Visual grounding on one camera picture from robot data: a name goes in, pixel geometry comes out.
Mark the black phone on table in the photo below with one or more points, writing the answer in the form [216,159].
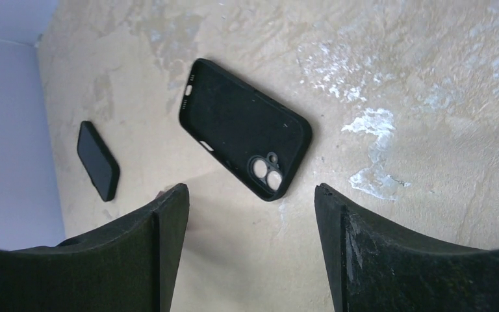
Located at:
[99,163]

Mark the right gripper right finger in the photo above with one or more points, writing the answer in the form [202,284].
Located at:
[375,264]

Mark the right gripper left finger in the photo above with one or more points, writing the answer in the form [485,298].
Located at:
[129,264]

